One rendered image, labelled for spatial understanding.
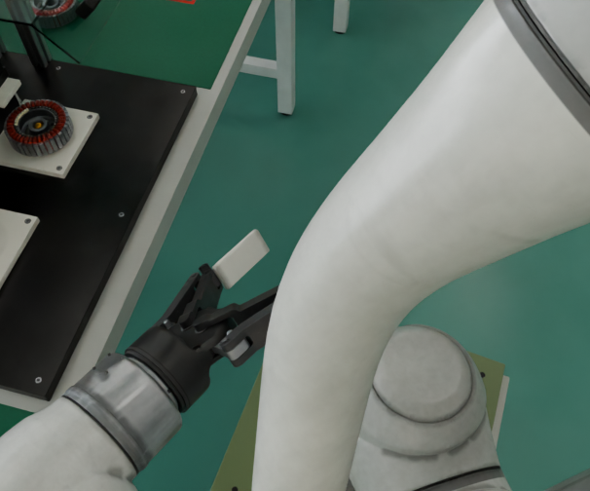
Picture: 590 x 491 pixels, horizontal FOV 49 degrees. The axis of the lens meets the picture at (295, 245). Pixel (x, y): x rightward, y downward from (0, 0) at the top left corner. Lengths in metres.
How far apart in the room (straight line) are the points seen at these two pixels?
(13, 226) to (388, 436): 0.73
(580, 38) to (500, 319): 1.72
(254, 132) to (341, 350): 1.97
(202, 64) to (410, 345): 0.86
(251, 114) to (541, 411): 1.33
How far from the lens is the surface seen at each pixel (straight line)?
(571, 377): 1.92
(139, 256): 1.09
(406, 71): 2.50
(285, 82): 2.19
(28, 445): 0.53
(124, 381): 0.54
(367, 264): 0.27
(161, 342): 0.56
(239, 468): 0.90
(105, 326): 1.04
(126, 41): 1.45
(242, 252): 0.70
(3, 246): 1.13
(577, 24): 0.23
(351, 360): 0.31
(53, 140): 1.20
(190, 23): 1.47
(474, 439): 0.70
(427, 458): 0.68
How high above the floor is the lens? 1.64
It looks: 57 degrees down
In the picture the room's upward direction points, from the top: straight up
